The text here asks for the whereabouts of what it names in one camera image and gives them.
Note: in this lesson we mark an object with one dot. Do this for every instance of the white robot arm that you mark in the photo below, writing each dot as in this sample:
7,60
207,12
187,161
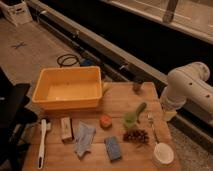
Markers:
185,83

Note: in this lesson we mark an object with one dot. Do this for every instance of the yellow plastic tray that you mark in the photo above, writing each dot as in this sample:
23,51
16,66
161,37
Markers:
68,88

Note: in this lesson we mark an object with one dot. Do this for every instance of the blue floor object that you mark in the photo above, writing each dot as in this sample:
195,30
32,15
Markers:
86,62

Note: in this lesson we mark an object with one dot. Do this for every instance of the small dark cup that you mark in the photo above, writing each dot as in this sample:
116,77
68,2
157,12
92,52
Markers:
137,84

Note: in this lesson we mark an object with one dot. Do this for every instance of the orange round fruit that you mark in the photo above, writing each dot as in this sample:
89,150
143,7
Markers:
105,121

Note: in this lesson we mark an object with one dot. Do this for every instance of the green plastic cup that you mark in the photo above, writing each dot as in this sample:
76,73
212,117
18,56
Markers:
129,120

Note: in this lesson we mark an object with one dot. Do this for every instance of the wooden cutting board table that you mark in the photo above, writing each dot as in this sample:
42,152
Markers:
118,100

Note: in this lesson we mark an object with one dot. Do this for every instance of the metal fork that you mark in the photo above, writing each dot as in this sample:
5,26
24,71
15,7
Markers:
151,122

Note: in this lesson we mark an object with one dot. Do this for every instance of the blue grey cloth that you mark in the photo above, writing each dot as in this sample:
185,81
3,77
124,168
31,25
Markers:
84,138

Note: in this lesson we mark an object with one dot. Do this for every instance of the dark grape bunch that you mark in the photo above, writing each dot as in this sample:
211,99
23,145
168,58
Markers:
136,136

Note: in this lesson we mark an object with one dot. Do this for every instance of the blue sponge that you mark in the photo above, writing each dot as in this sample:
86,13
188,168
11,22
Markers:
112,148

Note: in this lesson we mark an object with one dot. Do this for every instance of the small wooden block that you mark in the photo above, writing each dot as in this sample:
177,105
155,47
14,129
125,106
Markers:
66,133

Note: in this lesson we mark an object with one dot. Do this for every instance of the black chair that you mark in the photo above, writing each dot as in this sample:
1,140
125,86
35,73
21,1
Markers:
14,116

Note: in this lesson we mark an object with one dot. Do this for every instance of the white handled brush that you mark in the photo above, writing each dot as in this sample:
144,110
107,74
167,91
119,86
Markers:
42,143

